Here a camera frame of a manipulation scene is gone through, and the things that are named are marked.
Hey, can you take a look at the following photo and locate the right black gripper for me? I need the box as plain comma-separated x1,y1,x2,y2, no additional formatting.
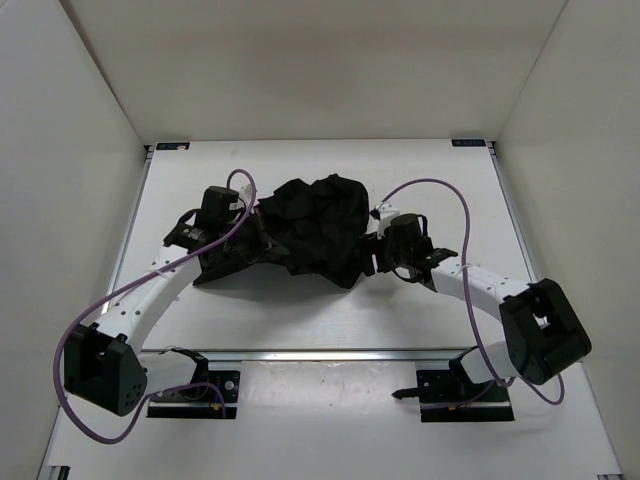
357,227,411,278

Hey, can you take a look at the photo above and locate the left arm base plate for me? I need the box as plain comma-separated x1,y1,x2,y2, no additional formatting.
147,369,241,420

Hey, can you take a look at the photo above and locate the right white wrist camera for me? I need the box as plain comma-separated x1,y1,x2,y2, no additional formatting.
370,201,400,239

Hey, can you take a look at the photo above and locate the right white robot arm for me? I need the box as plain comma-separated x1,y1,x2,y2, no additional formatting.
368,207,592,401

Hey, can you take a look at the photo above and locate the black pleated skirt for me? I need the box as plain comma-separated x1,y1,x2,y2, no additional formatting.
193,174,374,289

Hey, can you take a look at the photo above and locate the right blue corner label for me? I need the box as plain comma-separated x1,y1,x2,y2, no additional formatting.
451,138,486,148

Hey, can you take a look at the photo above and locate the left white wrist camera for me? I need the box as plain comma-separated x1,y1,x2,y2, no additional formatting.
229,184,255,211

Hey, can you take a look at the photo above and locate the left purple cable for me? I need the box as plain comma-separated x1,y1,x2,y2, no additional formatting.
53,169,259,445

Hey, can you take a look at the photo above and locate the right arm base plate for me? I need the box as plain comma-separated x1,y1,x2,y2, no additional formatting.
391,360,515,423

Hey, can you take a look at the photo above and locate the blue corner label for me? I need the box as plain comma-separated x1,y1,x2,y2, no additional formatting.
155,142,190,151
451,138,486,148

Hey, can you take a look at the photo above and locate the aluminium front rail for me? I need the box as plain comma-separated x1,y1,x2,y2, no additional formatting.
202,348,464,365

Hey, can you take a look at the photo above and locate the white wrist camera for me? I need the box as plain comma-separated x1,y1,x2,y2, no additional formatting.
370,201,400,239
229,184,255,211

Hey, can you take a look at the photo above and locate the aluminium side rail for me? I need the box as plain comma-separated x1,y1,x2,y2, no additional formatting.
119,144,155,261
488,141,541,283

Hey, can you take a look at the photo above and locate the left aluminium side rail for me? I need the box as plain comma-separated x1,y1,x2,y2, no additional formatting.
119,144,155,261

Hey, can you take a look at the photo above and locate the left blue corner label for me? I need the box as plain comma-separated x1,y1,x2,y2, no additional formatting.
155,142,190,151

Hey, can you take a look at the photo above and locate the right aluminium side rail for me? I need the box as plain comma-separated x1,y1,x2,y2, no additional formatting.
488,141,541,283

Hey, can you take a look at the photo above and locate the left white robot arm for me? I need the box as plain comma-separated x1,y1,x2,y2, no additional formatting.
54,184,256,416

